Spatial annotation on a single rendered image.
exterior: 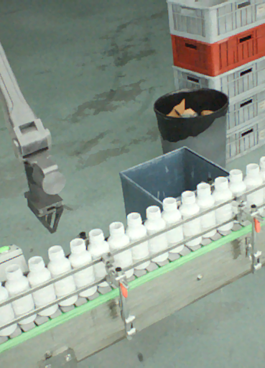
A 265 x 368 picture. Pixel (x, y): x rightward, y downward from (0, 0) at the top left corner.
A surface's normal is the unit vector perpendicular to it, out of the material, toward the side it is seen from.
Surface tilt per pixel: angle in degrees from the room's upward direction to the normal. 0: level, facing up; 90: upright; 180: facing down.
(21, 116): 57
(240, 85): 90
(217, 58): 90
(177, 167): 90
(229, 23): 90
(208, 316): 0
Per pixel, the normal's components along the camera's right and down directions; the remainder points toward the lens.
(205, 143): 0.26, 0.51
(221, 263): 0.51, 0.38
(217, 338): -0.11, -0.86
